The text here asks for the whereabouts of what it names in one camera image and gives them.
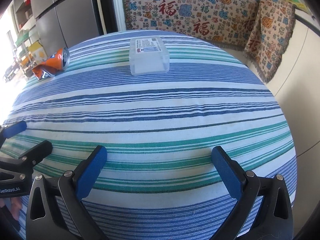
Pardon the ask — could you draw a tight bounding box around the person's left hand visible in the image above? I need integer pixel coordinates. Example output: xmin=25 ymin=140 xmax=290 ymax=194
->
xmin=0 ymin=197 xmax=22 ymax=221

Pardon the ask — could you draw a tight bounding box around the yellow cardboard box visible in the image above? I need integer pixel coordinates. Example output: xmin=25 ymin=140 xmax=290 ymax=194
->
xmin=28 ymin=41 xmax=48 ymax=63

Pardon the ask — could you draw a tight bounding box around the crushed orange soda can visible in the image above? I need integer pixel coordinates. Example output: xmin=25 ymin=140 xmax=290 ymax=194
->
xmin=32 ymin=47 xmax=70 ymax=80

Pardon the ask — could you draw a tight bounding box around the grey refrigerator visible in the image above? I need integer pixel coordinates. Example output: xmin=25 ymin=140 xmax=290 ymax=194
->
xmin=30 ymin=0 xmax=104 ymax=56

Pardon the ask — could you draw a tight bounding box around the striped blue green tablecloth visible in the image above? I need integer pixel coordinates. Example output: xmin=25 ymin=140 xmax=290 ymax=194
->
xmin=1 ymin=30 xmax=297 ymax=239

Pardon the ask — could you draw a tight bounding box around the clear plastic box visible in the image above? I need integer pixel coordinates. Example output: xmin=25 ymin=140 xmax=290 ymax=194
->
xmin=129 ymin=36 xmax=170 ymax=76

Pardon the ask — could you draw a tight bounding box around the patterned fu character blanket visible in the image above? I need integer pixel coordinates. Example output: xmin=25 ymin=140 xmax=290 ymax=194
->
xmin=123 ymin=0 xmax=295 ymax=83

